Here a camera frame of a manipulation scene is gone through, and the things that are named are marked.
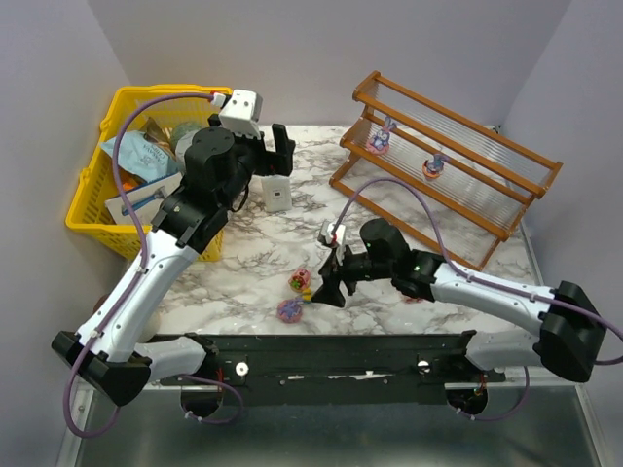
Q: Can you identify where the purple bunny pink donut toy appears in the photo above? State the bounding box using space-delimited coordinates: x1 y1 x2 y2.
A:
276 298 304 324

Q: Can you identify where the purple bunny pink base toy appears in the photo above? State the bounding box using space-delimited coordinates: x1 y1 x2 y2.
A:
366 117 396 156

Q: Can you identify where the purple bunny orange cup toy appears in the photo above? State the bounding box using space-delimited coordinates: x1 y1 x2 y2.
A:
421 153 450 180

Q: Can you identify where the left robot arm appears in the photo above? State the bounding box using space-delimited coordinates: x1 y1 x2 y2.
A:
52 116 295 407

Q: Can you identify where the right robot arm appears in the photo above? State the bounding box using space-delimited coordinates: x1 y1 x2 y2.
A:
311 218 605 382

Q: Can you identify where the wooden tiered shelf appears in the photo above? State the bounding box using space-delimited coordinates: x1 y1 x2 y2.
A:
329 71 563 269

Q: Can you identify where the small yellow blue toy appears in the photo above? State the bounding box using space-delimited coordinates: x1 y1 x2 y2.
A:
301 288 313 304

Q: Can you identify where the white bottle black cap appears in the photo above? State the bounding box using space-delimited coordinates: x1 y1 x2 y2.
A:
261 175 292 213

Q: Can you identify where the grey roll in basket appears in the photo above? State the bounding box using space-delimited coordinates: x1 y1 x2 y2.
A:
175 133 194 164

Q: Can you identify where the green round container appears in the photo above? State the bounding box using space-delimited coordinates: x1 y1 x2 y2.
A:
170 121 202 146

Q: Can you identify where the blue pouch package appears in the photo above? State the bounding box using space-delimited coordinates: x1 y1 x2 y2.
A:
117 130 178 183

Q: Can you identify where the yellow plastic basket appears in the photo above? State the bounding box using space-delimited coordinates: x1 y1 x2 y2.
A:
65 84 233 260

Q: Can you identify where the razor package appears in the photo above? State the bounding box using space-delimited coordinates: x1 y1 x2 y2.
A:
104 173 182 226

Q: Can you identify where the brown tape roll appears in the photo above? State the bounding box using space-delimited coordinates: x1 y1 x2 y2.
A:
92 295 108 314

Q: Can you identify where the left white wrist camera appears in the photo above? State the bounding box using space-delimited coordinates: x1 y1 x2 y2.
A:
211 90 263 139

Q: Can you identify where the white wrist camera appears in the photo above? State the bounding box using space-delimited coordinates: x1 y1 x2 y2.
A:
317 220 347 265
211 90 263 139

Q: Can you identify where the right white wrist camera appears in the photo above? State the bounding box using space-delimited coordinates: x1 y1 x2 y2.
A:
317 220 347 265

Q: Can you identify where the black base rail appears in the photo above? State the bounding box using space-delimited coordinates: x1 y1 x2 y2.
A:
140 330 507 408

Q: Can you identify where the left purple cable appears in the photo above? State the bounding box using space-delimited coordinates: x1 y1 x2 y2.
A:
64 91 244 439

